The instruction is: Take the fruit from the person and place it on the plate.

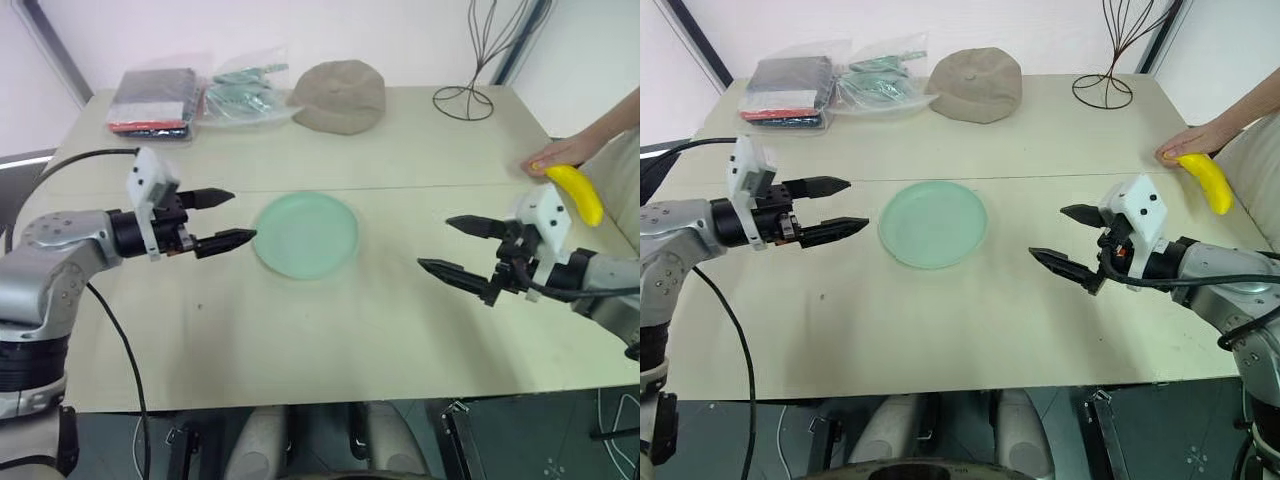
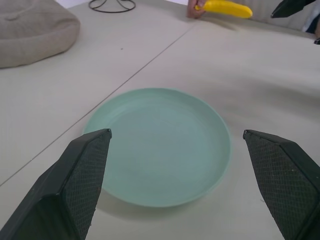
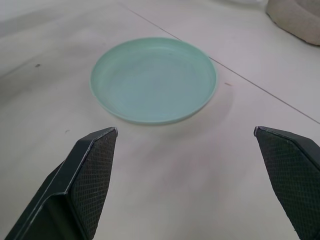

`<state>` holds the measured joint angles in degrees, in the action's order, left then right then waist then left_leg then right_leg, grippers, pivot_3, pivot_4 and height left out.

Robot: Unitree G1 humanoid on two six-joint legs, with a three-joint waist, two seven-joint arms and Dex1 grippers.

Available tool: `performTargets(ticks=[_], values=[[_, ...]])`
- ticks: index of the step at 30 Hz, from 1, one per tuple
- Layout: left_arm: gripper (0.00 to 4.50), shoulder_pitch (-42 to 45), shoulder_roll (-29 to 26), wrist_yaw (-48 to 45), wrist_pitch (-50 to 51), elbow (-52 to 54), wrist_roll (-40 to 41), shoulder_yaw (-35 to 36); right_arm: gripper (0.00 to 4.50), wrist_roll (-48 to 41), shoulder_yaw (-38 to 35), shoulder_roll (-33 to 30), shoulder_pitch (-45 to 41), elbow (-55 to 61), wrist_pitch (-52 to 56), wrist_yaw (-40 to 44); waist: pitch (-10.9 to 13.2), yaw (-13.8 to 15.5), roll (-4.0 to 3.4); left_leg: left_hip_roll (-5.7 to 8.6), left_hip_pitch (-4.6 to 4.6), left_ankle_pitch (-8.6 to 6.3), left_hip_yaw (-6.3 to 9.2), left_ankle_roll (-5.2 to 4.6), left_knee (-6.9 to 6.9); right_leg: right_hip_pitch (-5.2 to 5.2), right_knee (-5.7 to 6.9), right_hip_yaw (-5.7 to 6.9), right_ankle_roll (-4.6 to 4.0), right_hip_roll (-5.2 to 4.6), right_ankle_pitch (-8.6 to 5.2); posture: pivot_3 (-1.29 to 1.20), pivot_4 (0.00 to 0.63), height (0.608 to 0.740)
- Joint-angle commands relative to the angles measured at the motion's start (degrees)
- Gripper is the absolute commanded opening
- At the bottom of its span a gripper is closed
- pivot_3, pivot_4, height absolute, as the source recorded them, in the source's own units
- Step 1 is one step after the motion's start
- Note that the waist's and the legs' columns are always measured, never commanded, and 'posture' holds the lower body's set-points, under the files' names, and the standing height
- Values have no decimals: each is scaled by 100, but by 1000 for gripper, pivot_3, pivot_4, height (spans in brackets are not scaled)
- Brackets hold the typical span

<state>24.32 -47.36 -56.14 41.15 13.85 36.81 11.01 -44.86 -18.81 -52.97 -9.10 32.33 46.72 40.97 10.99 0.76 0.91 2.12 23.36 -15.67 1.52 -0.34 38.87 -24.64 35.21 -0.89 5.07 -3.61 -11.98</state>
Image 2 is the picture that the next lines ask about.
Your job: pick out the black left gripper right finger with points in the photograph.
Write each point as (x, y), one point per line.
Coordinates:
(282, 185)

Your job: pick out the light green round plate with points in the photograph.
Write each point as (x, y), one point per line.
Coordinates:
(162, 147)

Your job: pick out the beige fabric cushion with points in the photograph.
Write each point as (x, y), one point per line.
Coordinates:
(32, 32)

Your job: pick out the yellow banana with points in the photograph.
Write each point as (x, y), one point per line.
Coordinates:
(228, 8)

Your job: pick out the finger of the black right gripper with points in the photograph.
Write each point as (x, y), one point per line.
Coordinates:
(287, 8)

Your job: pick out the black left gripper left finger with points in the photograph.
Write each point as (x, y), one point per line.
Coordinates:
(57, 190)

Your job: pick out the person's bare hand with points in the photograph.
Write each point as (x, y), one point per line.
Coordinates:
(194, 8)

